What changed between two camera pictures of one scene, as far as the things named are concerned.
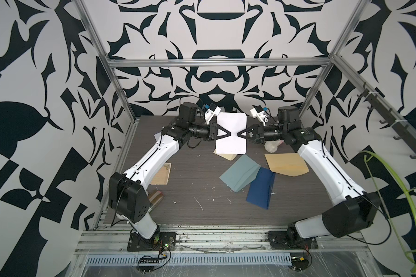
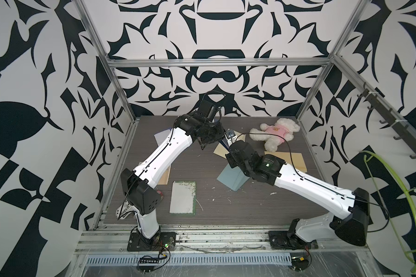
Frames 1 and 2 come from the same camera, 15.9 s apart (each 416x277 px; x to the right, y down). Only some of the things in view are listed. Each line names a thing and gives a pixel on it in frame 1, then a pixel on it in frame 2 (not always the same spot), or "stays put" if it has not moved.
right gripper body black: (270, 133) → (232, 161)
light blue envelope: (241, 173) stays put
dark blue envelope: (260, 188) → (225, 142)
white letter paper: (158, 136) stays put
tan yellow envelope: (290, 164) stays put
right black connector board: (299, 262) stays put
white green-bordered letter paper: (235, 123) → (183, 198)
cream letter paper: (162, 176) stays put
